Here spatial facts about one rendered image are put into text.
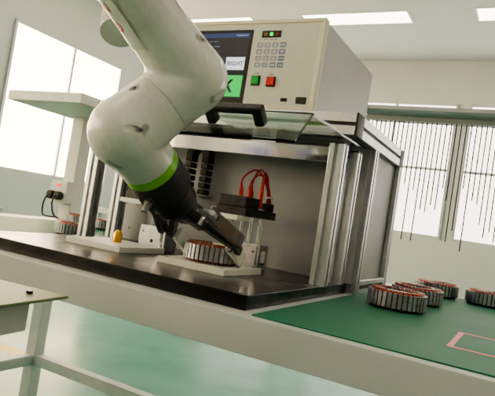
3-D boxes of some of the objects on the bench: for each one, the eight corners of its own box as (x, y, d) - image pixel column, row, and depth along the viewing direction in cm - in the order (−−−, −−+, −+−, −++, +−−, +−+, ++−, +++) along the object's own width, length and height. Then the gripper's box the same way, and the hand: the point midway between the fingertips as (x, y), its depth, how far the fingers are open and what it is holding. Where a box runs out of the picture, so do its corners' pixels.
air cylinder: (162, 251, 126) (166, 228, 126) (137, 246, 130) (141, 223, 130) (174, 251, 131) (178, 229, 131) (150, 246, 134) (154, 224, 134)
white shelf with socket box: (60, 226, 181) (82, 93, 183) (-13, 211, 198) (9, 89, 200) (128, 232, 212) (147, 116, 213) (60, 218, 229) (78, 112, 231)
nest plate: (223, 276, 96) (225, 269, 96) (155, 261, 103) (157, 254, 103) (260, 274, 109) (262, 268, 109) (198, 261, 116) (199, 255, 116)
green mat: (-54, 237, 106) (-54, 236, 106) (-204, 199, 135) (-204, 198, 135) (202, 247, 189) (202, 247, 189) (75, 222, 218) (75, 221, 218)
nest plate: (119, 253, 107) (119, 247, 107) (64, 240, 114) (65, 235, 114) (164, 254, 120) (165, 248, 120) (112, 243, 127) (113, 237, 127)
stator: (221, 267, 98) (224, 247, 99) (170, 256, 104) (174, 237, 104) (248, 266, 108) (251, 248, 108) (202, 257, 114) (204, 239, 114)
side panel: (354, 295, 119) (376, 150, 120) (341, 291, 120) (363, 148, 121) (384, 288, 143) (402, 168, 144) (373, 286, 145) (390, 167, 146)
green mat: (884, 477, 46) (884, 474, 46) (251, 315, 74) (251, 313, 74) (655, 337, 129) (655, 336, 129) (397, 286, 157) (397, 285, 157)
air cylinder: (254, 270, 115) (258, 244, 115) (224, 264, 118) (228, 239, 118) (264, 269, 119) (268, 245, 119) (235, 264, 123) (239, 240, 123)
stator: (75, 237, 147) (77, 224, 147) (44, 231, 151) (46, 218, 151) (102, 239, 157) (104, 226, 157) (72, 232, 162) (75, 221, 162)
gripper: (104, 199, 94) (159, 261, 111) (218, 218, 83) (261, 284, 100) (124, 165, 98) (175, 230, 115) (236, 179, 87) (275, 249, 104)
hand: (212, 251), depth 106 cm, fingers closed on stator, 11 cm apart
